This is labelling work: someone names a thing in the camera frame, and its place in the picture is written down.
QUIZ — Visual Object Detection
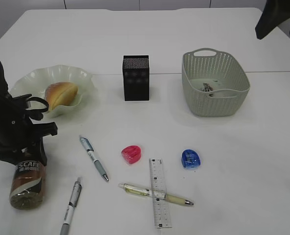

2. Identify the clear plastic ruler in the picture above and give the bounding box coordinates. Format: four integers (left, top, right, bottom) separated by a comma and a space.
149, 158, 172, 229

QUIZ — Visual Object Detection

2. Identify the smaller paper ball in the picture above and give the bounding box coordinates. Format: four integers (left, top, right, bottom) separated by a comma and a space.
201, 83, 214, 92

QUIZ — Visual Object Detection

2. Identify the white grey click pen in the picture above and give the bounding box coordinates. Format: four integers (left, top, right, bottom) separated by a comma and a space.
60, 177, 82, 235

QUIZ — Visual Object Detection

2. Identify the blue pencil sharpener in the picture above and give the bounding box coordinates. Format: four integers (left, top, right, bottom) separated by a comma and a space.
181, 149, 201, 169

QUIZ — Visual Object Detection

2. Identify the pink pencil sharpener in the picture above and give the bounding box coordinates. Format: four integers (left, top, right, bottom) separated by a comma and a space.
121, 145, 142, 165

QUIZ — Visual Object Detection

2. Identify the grey-green plastic basket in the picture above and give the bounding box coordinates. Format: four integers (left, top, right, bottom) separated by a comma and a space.
182, 48, 250, 117

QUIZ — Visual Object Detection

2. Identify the cream yellow click pen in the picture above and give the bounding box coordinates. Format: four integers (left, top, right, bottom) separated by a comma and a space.
118, 184, 194, 206

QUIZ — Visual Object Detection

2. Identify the golden bread roll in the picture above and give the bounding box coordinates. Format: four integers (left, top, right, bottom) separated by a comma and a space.
45, 82, 78, 111

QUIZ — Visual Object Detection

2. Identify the pale green wavy plate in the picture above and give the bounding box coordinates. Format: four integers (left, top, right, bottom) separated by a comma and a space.
10, 65, 94, 118

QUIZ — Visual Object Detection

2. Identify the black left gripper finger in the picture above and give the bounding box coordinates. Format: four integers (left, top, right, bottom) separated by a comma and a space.
0, 151, 19, 163
33, 139, 47, 166

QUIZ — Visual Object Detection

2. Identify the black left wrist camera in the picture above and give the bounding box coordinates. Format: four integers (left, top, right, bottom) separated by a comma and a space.
30, 122, 58, 140

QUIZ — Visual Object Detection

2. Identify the black mesh pen holder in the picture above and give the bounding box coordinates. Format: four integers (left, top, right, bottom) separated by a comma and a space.
122, 55, 149, 101

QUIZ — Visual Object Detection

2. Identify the blue grey click pen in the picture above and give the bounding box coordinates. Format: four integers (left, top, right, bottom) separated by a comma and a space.
79, 136, 109, 182

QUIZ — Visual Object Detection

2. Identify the brown Nescafe coffee bottle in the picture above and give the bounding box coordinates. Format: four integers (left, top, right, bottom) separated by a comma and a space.
9, 160, 46, 210

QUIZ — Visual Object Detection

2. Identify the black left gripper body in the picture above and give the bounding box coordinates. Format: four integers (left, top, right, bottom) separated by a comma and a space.
0, 61, 44, 157

